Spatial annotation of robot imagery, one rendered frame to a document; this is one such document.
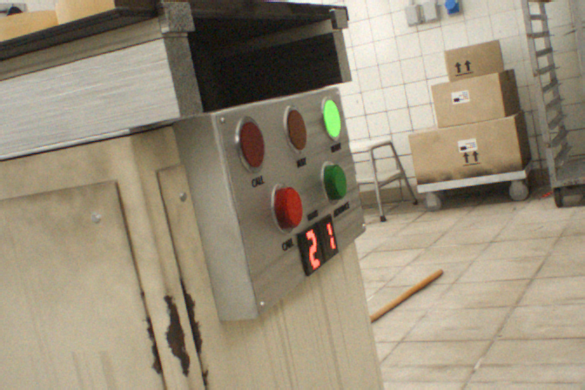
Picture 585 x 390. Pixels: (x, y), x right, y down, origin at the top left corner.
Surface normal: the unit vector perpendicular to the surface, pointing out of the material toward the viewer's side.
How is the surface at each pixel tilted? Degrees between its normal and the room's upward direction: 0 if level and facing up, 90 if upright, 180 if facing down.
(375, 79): 90
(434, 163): 90
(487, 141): 89
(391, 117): 90
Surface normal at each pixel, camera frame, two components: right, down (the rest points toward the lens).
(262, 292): 0.90, -0.13
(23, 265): -0.40, 0.20
